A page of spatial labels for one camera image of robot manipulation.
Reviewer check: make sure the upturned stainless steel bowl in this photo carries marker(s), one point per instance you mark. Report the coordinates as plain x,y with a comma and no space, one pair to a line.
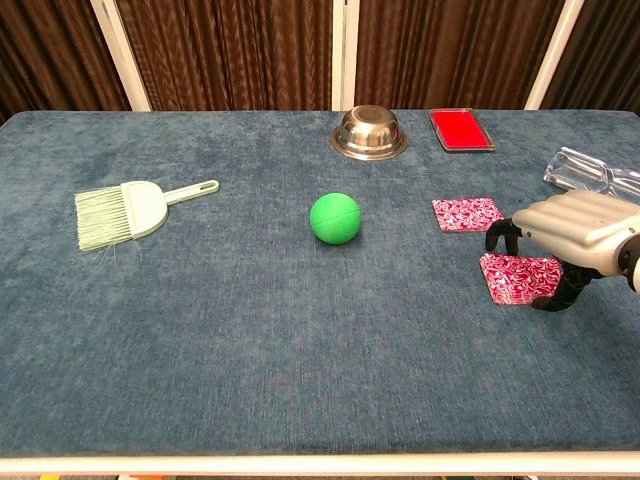
370,132

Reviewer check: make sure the red ink pad box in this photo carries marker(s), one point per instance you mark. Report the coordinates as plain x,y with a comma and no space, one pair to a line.
461,130

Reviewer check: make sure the green rubber ball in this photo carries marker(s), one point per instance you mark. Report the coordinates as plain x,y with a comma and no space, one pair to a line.
335,218

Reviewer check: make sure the brown pleated partition panel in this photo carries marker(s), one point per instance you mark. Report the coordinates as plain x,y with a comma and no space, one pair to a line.
50,50
225,50
610,50
450,50

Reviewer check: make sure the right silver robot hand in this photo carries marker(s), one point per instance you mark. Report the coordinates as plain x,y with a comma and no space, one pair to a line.
575,222

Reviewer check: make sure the blue velvet table cloth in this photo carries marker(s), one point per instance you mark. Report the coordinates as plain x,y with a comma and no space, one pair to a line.
250,325

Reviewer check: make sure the white table frame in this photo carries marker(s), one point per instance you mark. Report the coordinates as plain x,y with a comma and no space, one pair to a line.
320,464

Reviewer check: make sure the clear plastic water bottle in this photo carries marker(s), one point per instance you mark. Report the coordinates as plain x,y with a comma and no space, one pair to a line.
575,167

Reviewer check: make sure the pale green hand brush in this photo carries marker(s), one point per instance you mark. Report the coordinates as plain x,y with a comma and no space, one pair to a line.
145,210

